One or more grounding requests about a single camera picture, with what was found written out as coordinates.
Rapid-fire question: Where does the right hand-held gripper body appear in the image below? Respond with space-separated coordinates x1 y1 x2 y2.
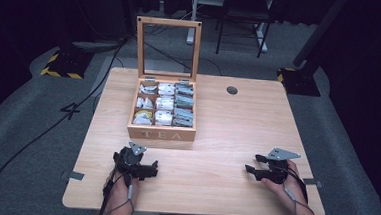
262 146 302 186

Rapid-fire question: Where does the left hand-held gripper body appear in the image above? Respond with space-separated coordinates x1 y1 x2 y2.
111 140 151 188

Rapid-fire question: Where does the wooden tea box with lid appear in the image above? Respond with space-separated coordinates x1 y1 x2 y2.
126 15 204 143

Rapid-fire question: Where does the person's right hand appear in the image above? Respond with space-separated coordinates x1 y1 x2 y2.
258 158 310 213

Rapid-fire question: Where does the person's left hand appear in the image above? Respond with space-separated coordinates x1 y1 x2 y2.
103 170 141 215

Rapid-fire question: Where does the grey tape piece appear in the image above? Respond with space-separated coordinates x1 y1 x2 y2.
302 177 324 189
68 170 85 182

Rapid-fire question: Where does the group of white pyramid tea bags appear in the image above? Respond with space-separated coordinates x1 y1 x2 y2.
132 81 159 126

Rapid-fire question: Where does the stack of white tea packets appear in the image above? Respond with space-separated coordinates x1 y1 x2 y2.
153 81 177 128

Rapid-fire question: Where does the row of grey-blue tea packets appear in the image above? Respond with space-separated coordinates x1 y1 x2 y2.
171 82 197 129

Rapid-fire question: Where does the yellow-black striped stand base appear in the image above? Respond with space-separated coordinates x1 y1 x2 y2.
40 45 95 81
274 66 323 97

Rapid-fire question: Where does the white desk leg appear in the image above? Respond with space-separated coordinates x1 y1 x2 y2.
185 0 227 47

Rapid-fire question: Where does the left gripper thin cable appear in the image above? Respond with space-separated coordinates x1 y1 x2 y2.
103 181 137 215

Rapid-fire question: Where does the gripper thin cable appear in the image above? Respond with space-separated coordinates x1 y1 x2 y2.
280 182 317 215
103 181 137 215

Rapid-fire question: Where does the right gripper thin cable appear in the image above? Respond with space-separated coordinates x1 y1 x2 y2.
280 182 317 215

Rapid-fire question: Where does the long black floor cable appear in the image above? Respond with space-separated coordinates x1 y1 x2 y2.
0 29 131 215

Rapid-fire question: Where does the black slanted stand post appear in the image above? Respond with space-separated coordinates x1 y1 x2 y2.
292 0 351 72

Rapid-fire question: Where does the black metal chair frame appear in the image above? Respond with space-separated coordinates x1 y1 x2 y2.
214 0 275 59

